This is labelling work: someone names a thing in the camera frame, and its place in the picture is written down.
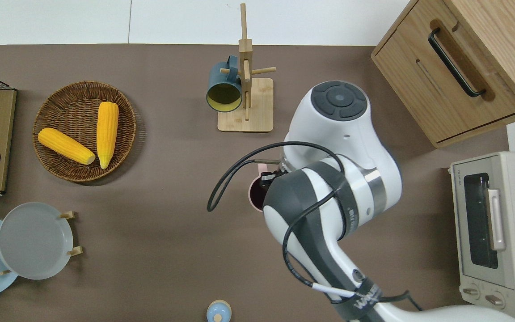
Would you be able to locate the wooden mug rack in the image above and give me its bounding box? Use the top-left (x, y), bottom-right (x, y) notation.
top-left (218, 3), bottom-right (277, 133)

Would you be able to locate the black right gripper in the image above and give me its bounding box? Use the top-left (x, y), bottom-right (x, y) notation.
top-left (260, 162), bottom-right (292, 186)

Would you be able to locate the grey plate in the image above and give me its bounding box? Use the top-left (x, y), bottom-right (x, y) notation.
top-left (0, 202), bottom-right (74, 281)

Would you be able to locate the black cabinet handle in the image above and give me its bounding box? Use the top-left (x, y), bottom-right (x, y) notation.
top-left (427, 28), bottom-right (487, 98)

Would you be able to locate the brown wicker basket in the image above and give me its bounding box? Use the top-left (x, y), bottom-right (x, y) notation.
top-left (32, 80), bottom-right (137, 183)

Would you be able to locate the teal mug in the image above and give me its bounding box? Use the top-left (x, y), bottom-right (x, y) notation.
top-left (206, 55), bottom-right (244, 113)

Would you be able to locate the pink mug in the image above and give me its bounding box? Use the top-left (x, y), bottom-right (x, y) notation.
top-left (248, 172), bottom-right (281, 211)

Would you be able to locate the beige toaster door handle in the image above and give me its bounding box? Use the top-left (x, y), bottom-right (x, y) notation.
top-left (484, 188), bottom-right (507, 252)

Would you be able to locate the yellow corn cob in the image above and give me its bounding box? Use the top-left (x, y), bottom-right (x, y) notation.
top-left (96, 101), bottom-right (120, 170)
top-left (38, 127), bottom-right (97, 165)

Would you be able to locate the wooden plate rack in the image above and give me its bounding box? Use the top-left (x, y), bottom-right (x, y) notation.
top-left (0, 210), bottom-right (84, 276)

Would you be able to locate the brown table mat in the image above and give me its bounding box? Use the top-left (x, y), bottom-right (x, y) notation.
top-left (0, 43), bottom-right (511, 322)

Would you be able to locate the wooden cabinet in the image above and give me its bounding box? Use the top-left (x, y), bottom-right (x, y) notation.
top-left (370, 0), bottom-right (515, 149)

